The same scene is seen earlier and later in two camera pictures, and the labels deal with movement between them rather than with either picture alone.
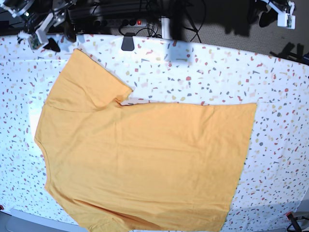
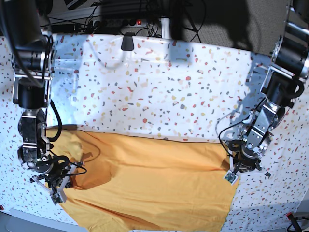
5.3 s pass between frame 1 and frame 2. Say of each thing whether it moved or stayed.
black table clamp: stayed
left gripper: moved
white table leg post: stayed
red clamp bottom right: stayed
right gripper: moved
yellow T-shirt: moved
